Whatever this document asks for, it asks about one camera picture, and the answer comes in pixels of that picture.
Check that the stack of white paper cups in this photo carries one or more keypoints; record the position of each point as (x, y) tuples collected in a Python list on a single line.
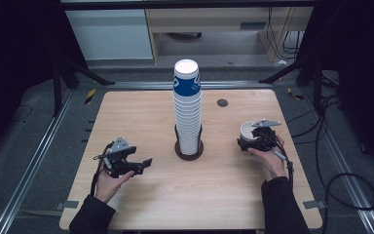
[(188, 123)]

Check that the yellow black tape strip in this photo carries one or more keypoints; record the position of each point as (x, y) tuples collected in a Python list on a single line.
[(293, 94), (90, 96)]

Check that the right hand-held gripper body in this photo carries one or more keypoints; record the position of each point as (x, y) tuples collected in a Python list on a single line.
[(268, 139)]

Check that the dark round table grommet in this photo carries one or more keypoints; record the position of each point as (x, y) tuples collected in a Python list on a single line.
[(222, 102)]

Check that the person's left hand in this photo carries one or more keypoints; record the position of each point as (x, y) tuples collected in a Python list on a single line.
[(107, 187)]

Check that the white cabinet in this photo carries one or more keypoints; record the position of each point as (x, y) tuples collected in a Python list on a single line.
[(110, 34)]

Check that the dark round cup holder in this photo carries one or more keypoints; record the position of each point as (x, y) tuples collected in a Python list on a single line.
[(188, 157)]

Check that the person's right hand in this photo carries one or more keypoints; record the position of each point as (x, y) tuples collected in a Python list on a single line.
[(274, 164)]

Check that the black curtain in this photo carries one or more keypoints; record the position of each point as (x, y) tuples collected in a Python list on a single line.
[(16, 65), (363, 81)]

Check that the grey metal table bracket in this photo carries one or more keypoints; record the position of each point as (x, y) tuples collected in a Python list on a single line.
[(67, 205), (314, 204)]

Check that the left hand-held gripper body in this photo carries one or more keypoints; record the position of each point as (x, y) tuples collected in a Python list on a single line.
[(118, 164)]

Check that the small white floor object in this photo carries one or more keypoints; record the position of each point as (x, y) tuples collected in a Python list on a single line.
[(282, 62)]

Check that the black metal stand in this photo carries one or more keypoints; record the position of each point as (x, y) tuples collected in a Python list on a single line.
[(318, 84), (57, 87)]

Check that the blue banded paper cup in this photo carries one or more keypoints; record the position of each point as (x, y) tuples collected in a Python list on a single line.
[(246, 131)]

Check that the aluminium floor rail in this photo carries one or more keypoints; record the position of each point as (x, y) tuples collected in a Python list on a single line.
[(29, 169), (347, 175)]

